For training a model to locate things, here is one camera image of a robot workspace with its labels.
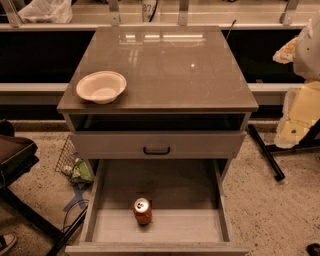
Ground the white plastic bag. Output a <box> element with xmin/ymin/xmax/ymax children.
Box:
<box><xmin>18</xmin><ymin>0</ymin><xmax>73</xmax><ymax>23</ymax></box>

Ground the blue tape cross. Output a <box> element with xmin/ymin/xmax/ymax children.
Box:
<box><xmin>63</xmin><ymin>183</ymin><xmax>90</xmax><ymax>212</ymax></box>

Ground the open middle drawer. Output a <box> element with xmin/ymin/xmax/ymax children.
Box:
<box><xmin>66</xmin><ymin>159</ymin><xmax>248</xmax><ymax>256</ymax></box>

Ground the grey drawer cabinet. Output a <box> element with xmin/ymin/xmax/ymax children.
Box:
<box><xmin>58</xmin><ymin>26</ymin><xmax>258</xmax><ymax>174</ymax></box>

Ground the black chair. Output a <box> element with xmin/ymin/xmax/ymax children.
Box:
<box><xmin>0</xmin><ymin>121</ymin><xmax>90</xmax><ymax>256</ymax></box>

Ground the wire mesh basket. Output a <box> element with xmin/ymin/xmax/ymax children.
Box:
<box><xmin>55</xmin><ymin>137</ymin><xmax>77</xmax><ymax>172</ymax></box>

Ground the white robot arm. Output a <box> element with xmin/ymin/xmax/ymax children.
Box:
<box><xmin>273</xmin><ymin>11</ymin><xmax>320</xmax><ymax>149</ymax></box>

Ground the red coke can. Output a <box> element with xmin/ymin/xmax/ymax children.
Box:
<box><xmin>133</xmin><ymin>198</ymin><xmax>152</xmax><ymax>225</ymax></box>

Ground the shoe at bottom left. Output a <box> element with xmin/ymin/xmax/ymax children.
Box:
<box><xmin>0</xmin><ymin>234</ymin><xmax>17</xmax><ymax>256</ymax></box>

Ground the white paper bowl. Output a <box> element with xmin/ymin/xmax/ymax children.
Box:
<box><xmin>76</xmin><ymin>71</ymin><xmax>127</xmax><ymax>104</ymax></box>

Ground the black drawer handle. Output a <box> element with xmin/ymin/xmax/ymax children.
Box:
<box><xmin>143</xmin><ymin>147</ymin><xmax>171</xmax><ymax>155</ymax></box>

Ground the green chip bag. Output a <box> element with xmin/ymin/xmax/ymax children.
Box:
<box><xmin>62</xmin><ymin>158</ymin><xmax>93</xmax><ymax>184</ymax></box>

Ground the closed top drawer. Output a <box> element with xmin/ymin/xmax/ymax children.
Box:
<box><xmin>70</xmin><ymin>131</ymin><xmax>246</xmax><ymax>159</ymax></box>

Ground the black cable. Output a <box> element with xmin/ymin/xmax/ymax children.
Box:
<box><xmin>61</xmin><ymin>198</ymin><xmax>90</xmax><ymax>233</ymax></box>

